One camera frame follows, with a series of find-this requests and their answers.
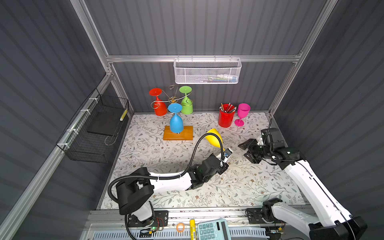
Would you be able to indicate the yellow glue stick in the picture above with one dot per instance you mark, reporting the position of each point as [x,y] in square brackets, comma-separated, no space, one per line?
[193,229]

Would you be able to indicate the blue wine glass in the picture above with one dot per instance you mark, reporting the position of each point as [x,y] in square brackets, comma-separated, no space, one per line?
[176,122]

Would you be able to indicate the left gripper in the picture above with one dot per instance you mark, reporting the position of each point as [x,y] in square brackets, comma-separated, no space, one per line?
[222,169]

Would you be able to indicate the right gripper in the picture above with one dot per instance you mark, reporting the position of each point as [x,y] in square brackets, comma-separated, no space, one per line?
[248,143]

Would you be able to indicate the orange rubber band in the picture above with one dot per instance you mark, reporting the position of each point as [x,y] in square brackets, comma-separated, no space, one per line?
[180,227]

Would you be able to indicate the black wire basket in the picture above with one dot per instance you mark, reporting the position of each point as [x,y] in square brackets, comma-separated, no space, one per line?
[96,131]

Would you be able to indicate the red-orange wine glass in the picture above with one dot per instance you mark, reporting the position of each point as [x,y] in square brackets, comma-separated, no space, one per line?
[158,105]

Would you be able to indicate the pink wine glass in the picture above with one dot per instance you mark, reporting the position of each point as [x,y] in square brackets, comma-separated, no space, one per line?
[243,111]

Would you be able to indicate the green wine glass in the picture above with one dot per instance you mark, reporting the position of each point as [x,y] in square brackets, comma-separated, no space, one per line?
[187,103]

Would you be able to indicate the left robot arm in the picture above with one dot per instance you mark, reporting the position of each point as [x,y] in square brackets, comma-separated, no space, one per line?
[132,192]

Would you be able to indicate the red pen cup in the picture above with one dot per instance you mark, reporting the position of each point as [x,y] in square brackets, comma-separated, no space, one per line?
[226,115]

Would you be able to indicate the calculator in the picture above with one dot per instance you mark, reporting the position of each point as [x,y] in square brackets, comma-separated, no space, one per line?
[214,230]

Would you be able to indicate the white wire mesh basket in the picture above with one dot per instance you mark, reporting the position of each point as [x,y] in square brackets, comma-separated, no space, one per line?
[213,71]

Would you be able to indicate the gold rack with wooden base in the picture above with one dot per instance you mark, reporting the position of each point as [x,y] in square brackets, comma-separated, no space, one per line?
[187,133]

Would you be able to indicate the yellow wine glass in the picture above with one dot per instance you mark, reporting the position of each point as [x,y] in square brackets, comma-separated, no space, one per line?
[216,139]

